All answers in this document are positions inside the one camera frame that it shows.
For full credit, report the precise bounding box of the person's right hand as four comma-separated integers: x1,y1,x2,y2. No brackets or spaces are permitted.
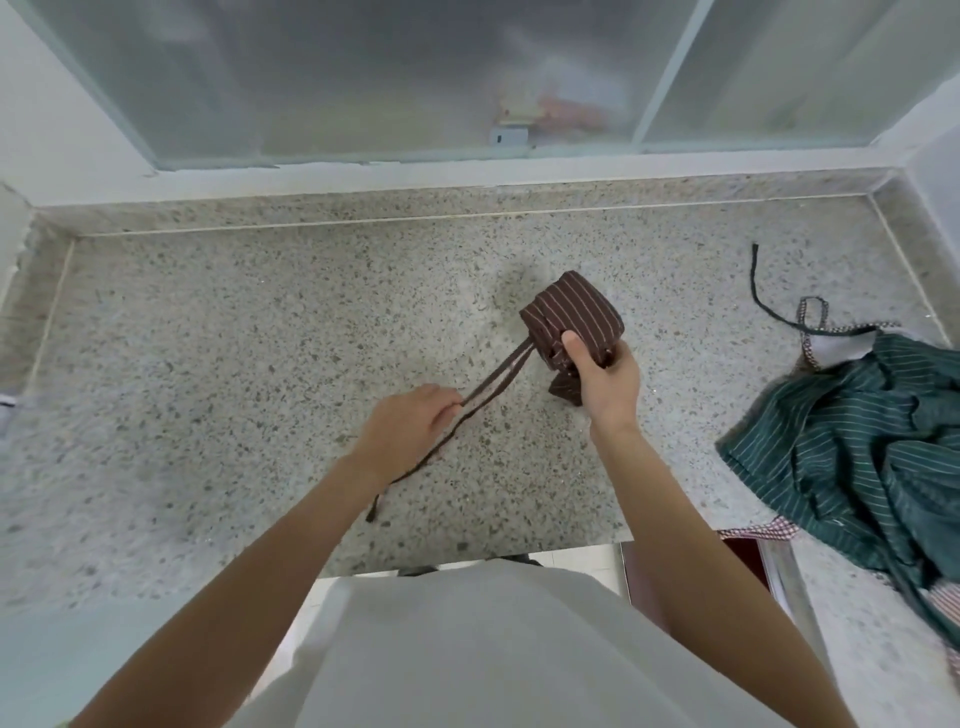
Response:
560,330,642,441

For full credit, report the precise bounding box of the person's right forearm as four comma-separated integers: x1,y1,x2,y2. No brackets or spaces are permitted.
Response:
588,419,861,728

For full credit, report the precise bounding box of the person's white shirt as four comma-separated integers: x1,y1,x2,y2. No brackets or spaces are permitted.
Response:
228,558,793,728

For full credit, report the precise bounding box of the red checkered cloth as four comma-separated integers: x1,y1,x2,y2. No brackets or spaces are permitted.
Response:
718,516,801,543

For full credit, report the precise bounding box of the person's left forearm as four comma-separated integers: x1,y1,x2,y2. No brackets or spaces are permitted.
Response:
69,452,389,728

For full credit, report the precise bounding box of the person's left hand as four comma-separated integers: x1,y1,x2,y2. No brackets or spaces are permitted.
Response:
348,384,465,483

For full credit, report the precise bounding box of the brown striped apron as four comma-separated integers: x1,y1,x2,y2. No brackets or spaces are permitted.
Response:
364,270,626,524

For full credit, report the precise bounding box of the green striped apron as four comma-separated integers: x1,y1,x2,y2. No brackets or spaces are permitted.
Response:
714,243,960,650

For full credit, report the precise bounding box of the frosted glass sliding window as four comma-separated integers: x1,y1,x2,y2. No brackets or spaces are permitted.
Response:
10,0,960,174

